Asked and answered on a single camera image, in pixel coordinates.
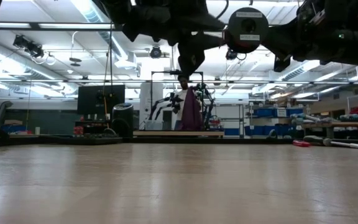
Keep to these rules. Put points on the black monitor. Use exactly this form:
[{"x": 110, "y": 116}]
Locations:
[{"x": 89, "y": 99}]

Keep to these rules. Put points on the black ceiling camera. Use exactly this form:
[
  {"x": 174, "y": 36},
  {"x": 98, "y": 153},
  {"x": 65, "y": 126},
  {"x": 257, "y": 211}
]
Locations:
[
  {"x": 156, "y": 52},
  {"x": 231, "y": 55},
  {"x": 26, "y": 45}
]

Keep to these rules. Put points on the grey metal shelf rack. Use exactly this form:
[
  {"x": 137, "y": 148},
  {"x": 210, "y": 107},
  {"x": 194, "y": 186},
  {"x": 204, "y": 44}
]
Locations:
[{"x": 228, "y": 105}]

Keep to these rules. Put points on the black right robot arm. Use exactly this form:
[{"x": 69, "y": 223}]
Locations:
[{"x": 346, "y": 34}]

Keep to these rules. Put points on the silver ceiling duct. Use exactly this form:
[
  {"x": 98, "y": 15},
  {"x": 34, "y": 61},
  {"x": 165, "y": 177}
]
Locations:
[
  {"x": 306, "y": 67},
  {"x": 89, "y": 12}
]

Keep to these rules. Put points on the grey blue office chair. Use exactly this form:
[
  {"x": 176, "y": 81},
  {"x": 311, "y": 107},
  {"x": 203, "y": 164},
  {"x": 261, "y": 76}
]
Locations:
[{"x": 2, "y": 113}]

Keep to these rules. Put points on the wooden workbench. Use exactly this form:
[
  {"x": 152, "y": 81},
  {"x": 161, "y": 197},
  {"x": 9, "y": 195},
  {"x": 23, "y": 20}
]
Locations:
[{"x": 346, "y": 124}]

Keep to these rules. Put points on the blue storage bin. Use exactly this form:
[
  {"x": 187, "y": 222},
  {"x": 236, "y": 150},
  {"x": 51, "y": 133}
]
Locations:
[
  {"x": 294, "y": 112},
  {"x": 264, "y": 112},
  {"x": 269, "y": 130}
]

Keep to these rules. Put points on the purple cloth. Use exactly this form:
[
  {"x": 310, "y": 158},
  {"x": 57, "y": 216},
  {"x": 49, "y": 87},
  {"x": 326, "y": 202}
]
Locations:
[{"x": 192, "y": 112}]

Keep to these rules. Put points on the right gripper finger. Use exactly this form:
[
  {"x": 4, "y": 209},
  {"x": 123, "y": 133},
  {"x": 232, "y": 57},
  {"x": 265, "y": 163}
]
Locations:
[{"x": 270, "y": 39}]

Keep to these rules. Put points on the black camera stand frame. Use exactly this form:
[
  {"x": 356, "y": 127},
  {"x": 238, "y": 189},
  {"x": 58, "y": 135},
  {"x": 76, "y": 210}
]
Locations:
[{"x": 151, "y": 93}]

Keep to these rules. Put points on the person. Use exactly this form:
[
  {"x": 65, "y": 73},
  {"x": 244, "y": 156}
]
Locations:
[{"x": 182, "y": 84}]

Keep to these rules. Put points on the background robot with green lights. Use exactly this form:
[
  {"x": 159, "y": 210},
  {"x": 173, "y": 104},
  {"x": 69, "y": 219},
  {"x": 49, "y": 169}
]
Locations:
[{"x": 174, "y": 101}]

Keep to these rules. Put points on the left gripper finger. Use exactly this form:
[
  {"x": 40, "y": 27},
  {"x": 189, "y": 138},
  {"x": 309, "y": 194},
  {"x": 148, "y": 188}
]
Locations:
[
  {"x": 213, "y": 41},
  {"x": 213, "y": 23}
]

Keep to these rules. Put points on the black open bit case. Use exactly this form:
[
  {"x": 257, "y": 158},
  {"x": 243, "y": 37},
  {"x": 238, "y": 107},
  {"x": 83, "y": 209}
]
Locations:
[{"x": 82, "y": 140}]

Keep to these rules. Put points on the translucent storage bin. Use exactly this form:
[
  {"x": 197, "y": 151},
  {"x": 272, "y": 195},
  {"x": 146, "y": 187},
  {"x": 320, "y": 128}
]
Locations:
[{"x": 149, "y": 125}]

